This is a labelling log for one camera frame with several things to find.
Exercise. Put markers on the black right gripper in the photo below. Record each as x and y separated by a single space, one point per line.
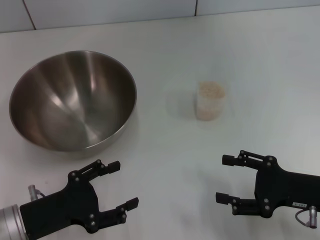
282 190

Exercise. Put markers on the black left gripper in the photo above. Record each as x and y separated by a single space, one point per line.
62 205

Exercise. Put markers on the clear plastic cup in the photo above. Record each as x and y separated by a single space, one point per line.
198 110

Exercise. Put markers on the white rice grains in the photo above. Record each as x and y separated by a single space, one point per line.
211 91

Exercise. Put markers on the stainless steel mixing bowl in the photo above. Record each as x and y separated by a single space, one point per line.
75 100

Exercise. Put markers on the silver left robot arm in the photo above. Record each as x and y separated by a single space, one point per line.
10 222

